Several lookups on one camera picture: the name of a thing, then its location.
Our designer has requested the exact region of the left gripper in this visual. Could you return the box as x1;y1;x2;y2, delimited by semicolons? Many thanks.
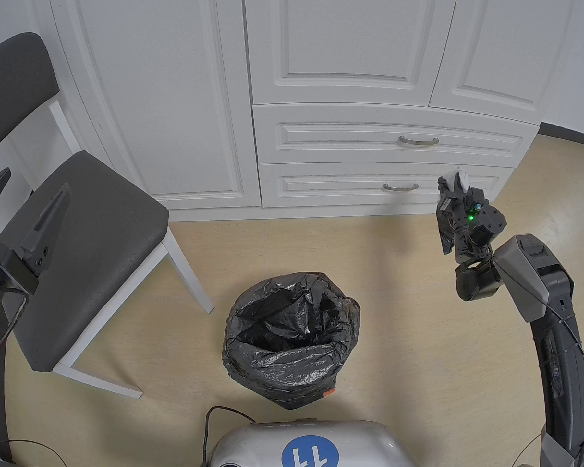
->
0;167;72;295

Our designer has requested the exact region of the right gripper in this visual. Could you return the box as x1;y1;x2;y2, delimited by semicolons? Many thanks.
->
438;190;471;242

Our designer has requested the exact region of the white paper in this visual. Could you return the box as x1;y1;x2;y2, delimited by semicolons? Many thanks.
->
442;169;471;195

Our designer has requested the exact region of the black plastic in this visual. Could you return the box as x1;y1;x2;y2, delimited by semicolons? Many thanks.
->
437;208;456;256

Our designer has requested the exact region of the black plastic bag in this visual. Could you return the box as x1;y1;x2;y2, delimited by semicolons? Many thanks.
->
222;271;362;411

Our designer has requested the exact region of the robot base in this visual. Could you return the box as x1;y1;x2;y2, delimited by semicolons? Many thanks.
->
209;419;414;467

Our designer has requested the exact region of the white chair with grey seat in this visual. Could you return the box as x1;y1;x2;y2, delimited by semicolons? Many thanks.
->
0;32;215;400

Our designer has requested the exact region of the white wardrobe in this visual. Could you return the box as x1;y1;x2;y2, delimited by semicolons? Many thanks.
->
27;0;581;222

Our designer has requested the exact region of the thin black cable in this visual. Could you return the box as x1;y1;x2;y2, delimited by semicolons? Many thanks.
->
511;431;547;467
0;438;66;467

